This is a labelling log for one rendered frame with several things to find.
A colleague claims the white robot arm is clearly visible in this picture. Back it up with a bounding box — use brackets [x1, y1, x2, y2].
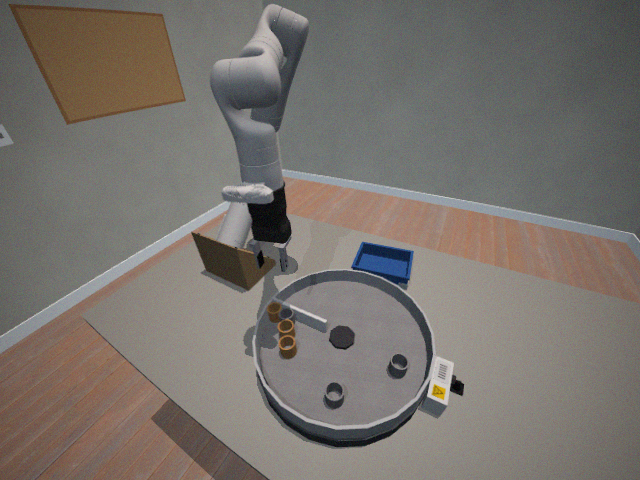
[210, 4, 309, 249]

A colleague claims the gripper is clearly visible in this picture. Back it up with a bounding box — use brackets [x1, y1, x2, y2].
[221, 159, 292, 272]

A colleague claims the grey steel bushing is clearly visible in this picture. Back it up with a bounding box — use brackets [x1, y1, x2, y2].
[279, 307, 295, 325]
[325, 381, 344, 409]
[388, 353, 409, 379]

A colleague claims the bronze bushing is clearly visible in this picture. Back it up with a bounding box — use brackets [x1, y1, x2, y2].
[267, 302, 282, 323]
[279, 335, 297, 359]
[278, 319, 295, 338]

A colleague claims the blue crate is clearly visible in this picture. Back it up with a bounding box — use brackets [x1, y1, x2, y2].
[351, 242, 414, 290]

